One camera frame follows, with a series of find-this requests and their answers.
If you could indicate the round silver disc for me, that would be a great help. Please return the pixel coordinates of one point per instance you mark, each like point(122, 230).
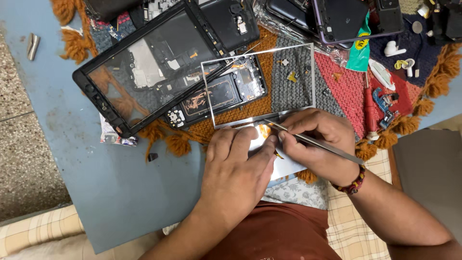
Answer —
point(417, 27)

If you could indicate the multicolour knitted mat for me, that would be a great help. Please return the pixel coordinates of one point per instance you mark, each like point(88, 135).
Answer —
point(346, 90)

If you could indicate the small yellow component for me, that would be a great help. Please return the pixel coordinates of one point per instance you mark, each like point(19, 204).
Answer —
point(292, 76)

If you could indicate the person's left hand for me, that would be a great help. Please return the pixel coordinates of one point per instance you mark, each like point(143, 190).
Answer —
point(231, 177)

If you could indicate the checked beige cloth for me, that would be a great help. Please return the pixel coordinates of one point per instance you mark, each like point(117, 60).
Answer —
point(355, 227)

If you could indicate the small black component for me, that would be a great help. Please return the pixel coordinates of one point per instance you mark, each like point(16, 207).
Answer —
point(326, 91)

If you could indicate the floral white cloth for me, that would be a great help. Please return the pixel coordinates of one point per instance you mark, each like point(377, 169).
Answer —
point(296, 193)

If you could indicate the silver-framed display panel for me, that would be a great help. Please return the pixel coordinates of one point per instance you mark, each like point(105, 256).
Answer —
point(288, 168)

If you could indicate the purple-framed phone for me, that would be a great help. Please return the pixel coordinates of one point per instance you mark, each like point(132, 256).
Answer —
point(346, 18)

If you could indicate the silver tweezers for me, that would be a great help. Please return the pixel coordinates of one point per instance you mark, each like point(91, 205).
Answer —
point(325, 145)

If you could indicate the small black plastic piece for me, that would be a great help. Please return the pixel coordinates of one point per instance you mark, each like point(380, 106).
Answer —
point(152, 157)

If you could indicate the person's brown clothing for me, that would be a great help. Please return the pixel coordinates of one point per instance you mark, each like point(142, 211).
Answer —
point(278, 234)

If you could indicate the white oval case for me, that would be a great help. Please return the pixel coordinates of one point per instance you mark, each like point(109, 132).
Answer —
point(380, 74)

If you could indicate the opened black phone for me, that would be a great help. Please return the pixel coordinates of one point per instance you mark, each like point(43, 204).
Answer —
point(223, 95)

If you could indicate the black tablet touch frame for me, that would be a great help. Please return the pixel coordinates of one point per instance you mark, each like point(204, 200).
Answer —
point(108, 104)

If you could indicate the printed foil packet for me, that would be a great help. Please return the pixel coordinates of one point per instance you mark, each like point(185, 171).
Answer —
point(112, 135)

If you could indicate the red screwdriver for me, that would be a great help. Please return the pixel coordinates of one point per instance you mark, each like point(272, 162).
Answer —
point(370, 112)

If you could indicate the heap of phone parts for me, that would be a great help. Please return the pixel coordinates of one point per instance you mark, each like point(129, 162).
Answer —
point(115, 18)

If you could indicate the clear plastic bag with phone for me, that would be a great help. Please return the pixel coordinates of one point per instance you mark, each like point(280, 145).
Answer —
point(285, 21)

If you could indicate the small metal piece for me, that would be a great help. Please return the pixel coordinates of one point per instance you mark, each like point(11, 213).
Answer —
point(32, 46)

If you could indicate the small orange component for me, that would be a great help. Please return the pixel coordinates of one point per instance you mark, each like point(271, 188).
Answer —
point(336, 76)

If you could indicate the person's right hand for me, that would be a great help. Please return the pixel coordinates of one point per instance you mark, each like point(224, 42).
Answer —
point(325, 151)

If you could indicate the blue circuit board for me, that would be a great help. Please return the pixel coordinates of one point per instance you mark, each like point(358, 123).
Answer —
point(382, 104)

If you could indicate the white earbud with yellow band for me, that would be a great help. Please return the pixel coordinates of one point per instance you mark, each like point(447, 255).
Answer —
point(409, 65)

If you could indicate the heap of black devices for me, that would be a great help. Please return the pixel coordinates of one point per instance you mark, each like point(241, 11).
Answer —
point(447, 20)

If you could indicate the thin black tweezers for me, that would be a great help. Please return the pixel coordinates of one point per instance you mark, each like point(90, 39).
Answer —
point(245, 53)

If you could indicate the small white component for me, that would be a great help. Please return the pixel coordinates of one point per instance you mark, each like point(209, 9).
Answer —
point(284, 62)

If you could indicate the black phone back cover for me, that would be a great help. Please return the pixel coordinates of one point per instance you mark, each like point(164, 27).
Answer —
point(223, 21)

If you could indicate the green packet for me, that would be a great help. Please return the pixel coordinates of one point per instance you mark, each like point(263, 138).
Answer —
point(359, 54)

